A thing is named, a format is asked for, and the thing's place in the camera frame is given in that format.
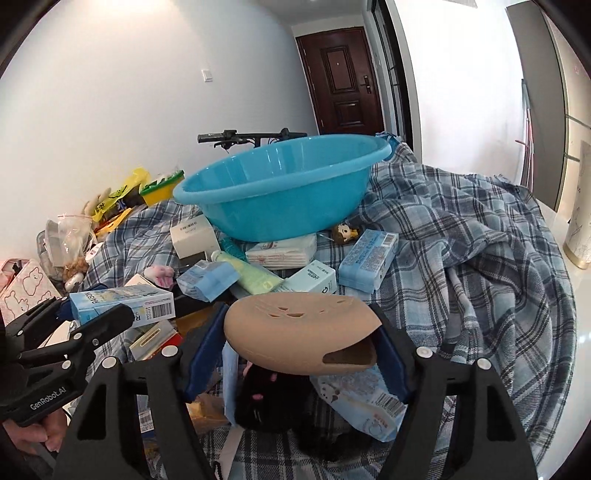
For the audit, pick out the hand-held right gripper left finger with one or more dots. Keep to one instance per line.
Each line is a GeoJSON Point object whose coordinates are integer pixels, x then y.
{"type": "Point", "coordinates": [203, 357]}

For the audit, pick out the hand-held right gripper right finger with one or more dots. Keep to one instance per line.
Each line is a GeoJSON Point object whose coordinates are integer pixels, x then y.
{"type": "Point", "coordinates": [392, 367]}

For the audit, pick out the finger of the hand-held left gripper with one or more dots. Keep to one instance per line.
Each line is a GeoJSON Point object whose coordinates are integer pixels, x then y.
{"type": "Point", "coordinates": [32, 323]}
{"type": "Point", "coordinates": [106, 323]}

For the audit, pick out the light blue cigarette pack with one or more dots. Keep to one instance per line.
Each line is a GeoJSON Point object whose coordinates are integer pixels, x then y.
{"type": "Point", "coordinates": [129, 300]}

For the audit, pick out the black plush toy pink bow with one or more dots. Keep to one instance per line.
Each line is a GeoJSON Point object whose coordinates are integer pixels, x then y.
{"type": "Point", "coordinates": [272, 401]}

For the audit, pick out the pale tube with white cap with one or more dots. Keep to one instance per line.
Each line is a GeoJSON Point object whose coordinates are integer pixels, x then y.
{"type": "Point", "coordinates": [254, 277]}

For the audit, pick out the tan round case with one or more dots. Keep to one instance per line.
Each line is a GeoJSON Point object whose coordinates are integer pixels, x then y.
{"type": "Point", "coordinates": [295, 332]}

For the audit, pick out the blue plastic basin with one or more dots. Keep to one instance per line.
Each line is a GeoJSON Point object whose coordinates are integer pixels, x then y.
{"type": "Point", "coordinates": [277, 198]}

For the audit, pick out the person's left hand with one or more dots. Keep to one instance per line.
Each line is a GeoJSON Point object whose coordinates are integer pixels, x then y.
{"type": "Point", "coordinates": [39, 434]}

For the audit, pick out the pink bear print box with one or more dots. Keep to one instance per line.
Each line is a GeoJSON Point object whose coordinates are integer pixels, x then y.
{"type": "Point", "coordinates": [23, 290]}

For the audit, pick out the blue printed tissue packet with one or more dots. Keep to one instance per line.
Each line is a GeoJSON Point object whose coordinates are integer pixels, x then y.
{"type": "Point", "coordinates": [364, 406]}

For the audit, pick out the orange box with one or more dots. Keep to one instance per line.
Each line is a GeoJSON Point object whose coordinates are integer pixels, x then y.
{"type": "Point", "coordinates": [207, 410]}

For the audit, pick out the brown fuzzy toy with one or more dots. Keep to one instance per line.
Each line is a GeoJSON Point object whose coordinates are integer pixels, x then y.
{"type": "Point", "coordinates": [76, 270]}

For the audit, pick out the white jar red label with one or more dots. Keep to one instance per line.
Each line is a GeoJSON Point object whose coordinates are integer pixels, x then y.
{"type": "Point", "coordinates": [93, 254]}

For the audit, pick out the pink white plush toy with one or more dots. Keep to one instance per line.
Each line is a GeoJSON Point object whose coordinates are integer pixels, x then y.
{"type": "Point", "coordinates": [159, 274]}

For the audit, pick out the blue wipes packet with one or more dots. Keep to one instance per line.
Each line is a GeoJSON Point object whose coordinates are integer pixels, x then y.
{"type": "Point", "coordinates": [207, 281]}

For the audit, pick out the clear zip bag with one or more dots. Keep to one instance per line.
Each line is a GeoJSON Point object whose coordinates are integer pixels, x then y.
{"type": "Point", "coordinates": [69, 240]}

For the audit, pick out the light blue box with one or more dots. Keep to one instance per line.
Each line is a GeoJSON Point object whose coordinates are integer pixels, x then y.
{"type": "Point", "coordinates": [367, 258]}

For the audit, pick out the teal tube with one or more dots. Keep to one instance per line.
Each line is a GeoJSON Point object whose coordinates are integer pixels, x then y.
{"type": "Point", "coordinates": [233, 249]}

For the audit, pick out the white box with barcode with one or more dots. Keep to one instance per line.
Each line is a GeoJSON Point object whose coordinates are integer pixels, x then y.
{"type": "Point", "coordinates": [194, 237]}

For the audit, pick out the white teal box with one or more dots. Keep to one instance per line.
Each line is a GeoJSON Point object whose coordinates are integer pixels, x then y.
{"type": "Point", "coordinates": [311, 277]}

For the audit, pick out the beige plush toy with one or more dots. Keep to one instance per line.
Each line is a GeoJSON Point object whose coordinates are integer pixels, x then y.
{"type": "Point", "coordinates": [99, 201]}

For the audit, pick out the white tissue pack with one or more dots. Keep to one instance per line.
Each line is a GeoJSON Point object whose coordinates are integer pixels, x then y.
{"type": "Point", "coordinates": [281, 251]}

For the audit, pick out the blue plaid cloth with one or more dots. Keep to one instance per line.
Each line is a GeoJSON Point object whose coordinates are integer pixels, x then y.
{"type": "Point", "coordinates": [461, 254]}

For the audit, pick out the yellow green bin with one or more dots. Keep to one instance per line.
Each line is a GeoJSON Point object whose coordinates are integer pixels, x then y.
{"type": "Point", "coordinates": [159, 194]}

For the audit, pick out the small doll figure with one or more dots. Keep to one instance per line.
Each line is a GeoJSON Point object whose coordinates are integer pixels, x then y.
{"type": "Point", "coordinates": [344, 233]}

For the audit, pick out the yellow plastic bag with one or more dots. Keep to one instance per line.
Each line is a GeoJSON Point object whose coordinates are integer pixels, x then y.
{"type": "Point", "coordinates": [134, 180]}

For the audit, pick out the brown entrance door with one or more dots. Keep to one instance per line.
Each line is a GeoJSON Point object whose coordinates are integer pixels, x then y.
{"type": "Point", "coordinates": [341, 83]}

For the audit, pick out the black framed glass door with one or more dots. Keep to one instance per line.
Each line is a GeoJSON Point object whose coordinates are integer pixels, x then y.
{"type": "Point", "coordinates": [392, 69]}

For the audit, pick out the beige refrigerator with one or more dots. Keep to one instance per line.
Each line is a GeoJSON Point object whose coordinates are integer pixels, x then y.
{"type": "Point", "coordinates": [535, 92]}

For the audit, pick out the white light switch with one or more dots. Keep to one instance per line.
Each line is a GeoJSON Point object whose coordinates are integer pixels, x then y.
{"type": "Point", "coordinates": [207, 75]}

